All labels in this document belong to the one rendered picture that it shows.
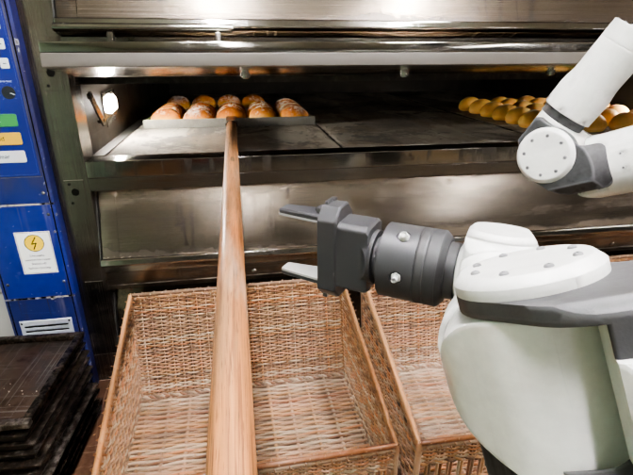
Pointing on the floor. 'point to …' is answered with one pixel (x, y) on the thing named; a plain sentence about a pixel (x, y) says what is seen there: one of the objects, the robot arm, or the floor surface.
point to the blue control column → (36, 221)
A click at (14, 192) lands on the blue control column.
